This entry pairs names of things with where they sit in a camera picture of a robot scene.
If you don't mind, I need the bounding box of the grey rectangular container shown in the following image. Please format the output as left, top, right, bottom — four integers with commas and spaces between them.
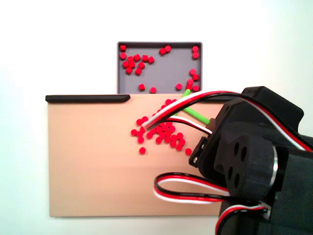
116, 41, 203, 94

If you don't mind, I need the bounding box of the beige rectangular board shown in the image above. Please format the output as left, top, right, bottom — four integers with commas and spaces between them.
46, 92, 243, 218

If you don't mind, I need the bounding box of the green T-shaped pusher tool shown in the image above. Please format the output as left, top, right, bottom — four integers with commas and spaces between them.
174, 89, 211, 124

